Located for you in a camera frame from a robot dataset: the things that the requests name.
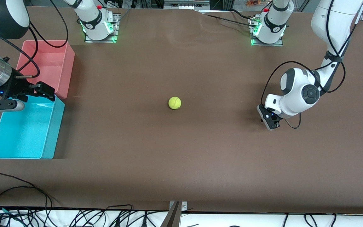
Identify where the yellow tennis ball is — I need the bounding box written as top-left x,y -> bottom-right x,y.
168,96 -> 182,110

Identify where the pink plastic bin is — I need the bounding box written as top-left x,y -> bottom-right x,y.
16,40 -> 75,99

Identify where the blue plastic bin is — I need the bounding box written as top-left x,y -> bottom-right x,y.
0,94 -> 65,160

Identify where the grey metal box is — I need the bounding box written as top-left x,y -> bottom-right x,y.
164,0 -> 210,10

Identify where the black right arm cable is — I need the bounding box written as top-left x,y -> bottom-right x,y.
0,0 -> 69,79

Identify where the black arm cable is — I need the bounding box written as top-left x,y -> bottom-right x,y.
260,0 -> 363,129
0,0 -> 69,79

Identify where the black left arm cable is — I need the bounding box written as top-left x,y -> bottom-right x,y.
260,0 -> 363,129

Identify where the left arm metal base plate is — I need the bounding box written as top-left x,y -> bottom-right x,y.
249,16 -> 284,47

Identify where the short black table cable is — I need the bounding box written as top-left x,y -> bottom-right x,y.
0,186 -> 53,208

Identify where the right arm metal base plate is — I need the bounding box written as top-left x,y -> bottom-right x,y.
84,13 -> 121,43

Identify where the black looped hanging cable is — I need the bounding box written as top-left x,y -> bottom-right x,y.
304,214 -> 318,227

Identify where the black base power cable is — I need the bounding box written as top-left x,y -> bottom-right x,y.
197,9 -> 259,29

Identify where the metal table bracket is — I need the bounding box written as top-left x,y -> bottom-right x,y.
169,201 -> 187,211

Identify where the dark camera mount bar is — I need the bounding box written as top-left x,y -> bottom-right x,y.
160,202 -> 182,227

